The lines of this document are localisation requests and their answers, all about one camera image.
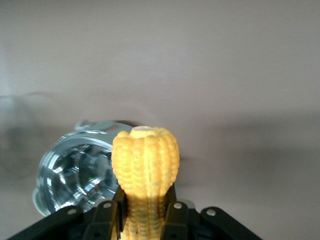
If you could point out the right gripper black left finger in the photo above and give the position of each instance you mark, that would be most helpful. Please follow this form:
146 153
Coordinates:
106 220

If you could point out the brown table cover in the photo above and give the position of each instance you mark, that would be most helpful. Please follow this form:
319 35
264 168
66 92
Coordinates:
200 75

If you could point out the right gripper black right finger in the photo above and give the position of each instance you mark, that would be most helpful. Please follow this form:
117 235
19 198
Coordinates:
175 220

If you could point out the yellow corn cob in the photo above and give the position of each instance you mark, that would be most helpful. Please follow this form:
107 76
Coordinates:
145 165

